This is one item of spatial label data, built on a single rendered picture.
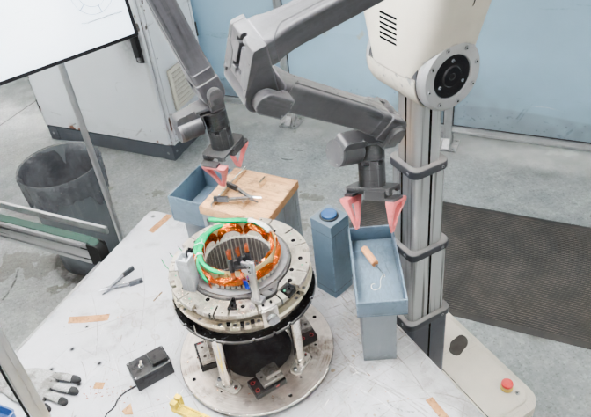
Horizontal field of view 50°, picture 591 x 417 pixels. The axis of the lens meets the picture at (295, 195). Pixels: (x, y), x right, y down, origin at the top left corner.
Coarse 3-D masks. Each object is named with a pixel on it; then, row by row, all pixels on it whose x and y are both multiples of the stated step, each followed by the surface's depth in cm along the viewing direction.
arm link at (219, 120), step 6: (222, 108) 146; (204, 114) 145; (210, 114) 145; (216, 114) 145; (222, 114) 146; (204, 120) 147; (210, 120) 146; (216, 120) 146; (222, 120) 147; (228, 120) 149; (204, 126) 146; (210, 126) 147; (216, 126) 147; (222, 126) 147; (228, 126) 149; (216, 132) 149
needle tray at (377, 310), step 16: (352, 240) 153; (368, 240) 153; (384, 240) 152; (352, 256) 143; (384, 256) 148; (352, 272) 144; (368, 272) 144; (384, 272) 144; (400, 272) 138; (368, 288) 140; (384, 288) 140; (400, 288) 139; (368, 304) 132; (384, 304) 132; (400, 304) 132; (368, 320) 146; (384, 320) 146; (368, 336) 149; (384, 336) 149; (368, 352) 153; (384, 352) 153
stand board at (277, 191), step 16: (256, 176) 172; (272, 176) 172; (256, 192) 167; (272, 192) 166; (288, 192) 165; (208, 208) 163; (224, 208) 162; (240, 208) 162; (256, 208) 161; (272, 208) 160
